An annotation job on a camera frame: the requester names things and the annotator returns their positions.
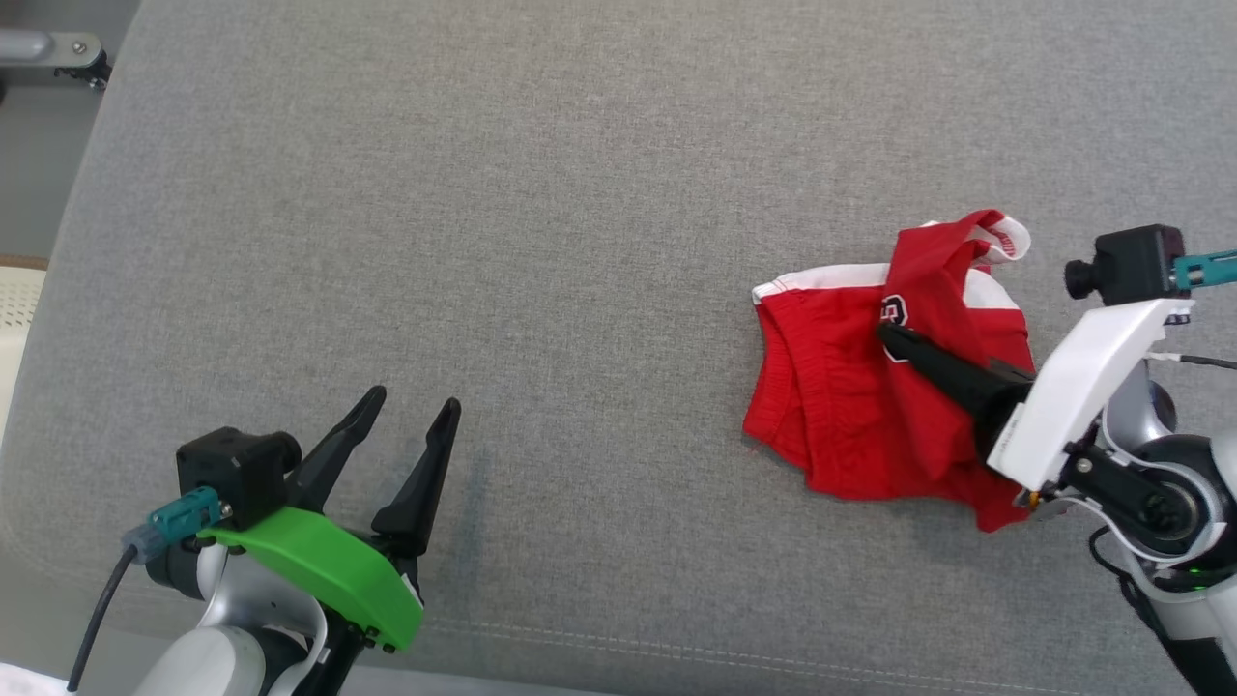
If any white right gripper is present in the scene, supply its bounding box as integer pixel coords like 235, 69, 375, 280
877, 298, 1195, 492

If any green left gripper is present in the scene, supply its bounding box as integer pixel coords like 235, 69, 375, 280
197, 385, 462, 653

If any bright red basketball jersey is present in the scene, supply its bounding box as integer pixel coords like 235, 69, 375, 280
742, 210, 1040, 534

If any cream perforated plastic panel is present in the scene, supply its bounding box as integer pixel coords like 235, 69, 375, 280
0, 266, 47, 450

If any white tape strip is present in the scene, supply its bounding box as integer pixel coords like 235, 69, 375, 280
0, 663, 73, 696

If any teal left camera connector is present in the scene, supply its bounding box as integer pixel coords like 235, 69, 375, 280
123, 486, 225, 565

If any teal camera connector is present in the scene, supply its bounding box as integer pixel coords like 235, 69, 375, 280
123, 486, 225, 565
1171, 248, 1237, 291

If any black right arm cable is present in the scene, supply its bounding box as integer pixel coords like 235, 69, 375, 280
1148, 352, 1237, 372

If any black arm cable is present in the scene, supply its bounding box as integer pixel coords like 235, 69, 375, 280
1148, 352, 1237, 372
66, 544, 138, 692

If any teal right camera connector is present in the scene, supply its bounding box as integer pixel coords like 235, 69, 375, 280
1171, 248, 1237, 291

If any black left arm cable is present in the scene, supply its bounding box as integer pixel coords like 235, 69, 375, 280
66, 544, 138, 692

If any grey metal bracket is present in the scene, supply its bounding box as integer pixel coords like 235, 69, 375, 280
0, 29, 112, 93

